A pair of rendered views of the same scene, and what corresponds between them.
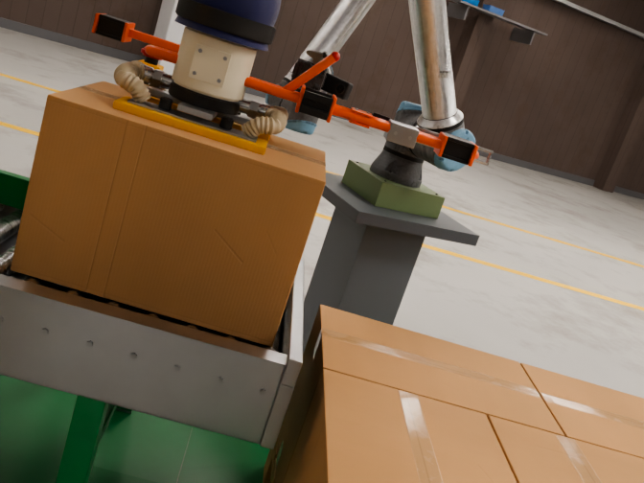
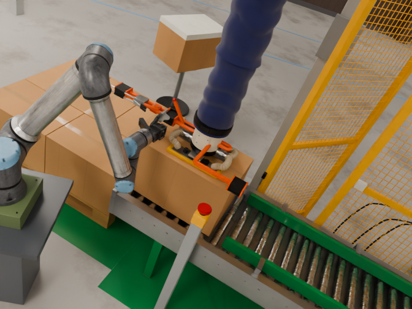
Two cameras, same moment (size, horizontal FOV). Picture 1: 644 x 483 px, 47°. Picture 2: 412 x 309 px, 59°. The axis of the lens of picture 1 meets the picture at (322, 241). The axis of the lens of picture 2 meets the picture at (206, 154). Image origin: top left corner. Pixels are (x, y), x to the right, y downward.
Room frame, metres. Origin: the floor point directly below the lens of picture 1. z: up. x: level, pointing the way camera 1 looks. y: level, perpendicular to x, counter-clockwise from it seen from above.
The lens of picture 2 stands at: (3.37, 0.93, 2.29)
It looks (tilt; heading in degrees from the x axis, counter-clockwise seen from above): 38 degrees down; 198
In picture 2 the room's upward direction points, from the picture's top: 22 degrees clockwise
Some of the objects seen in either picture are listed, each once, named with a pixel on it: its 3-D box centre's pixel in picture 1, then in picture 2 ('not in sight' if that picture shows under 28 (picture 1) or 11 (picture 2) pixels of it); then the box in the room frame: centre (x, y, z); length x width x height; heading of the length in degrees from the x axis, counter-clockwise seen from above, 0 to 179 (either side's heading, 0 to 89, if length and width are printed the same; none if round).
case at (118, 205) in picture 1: (182, 205); (191, 173); (1.72, 0.35, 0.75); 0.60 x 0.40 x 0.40; 95
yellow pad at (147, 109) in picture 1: (195, 118); not in sight; (1.64, 0.35, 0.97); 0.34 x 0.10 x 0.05; 96
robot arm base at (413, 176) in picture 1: (400, 165); (3, 183); (2.63, -0.18, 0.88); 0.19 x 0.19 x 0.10
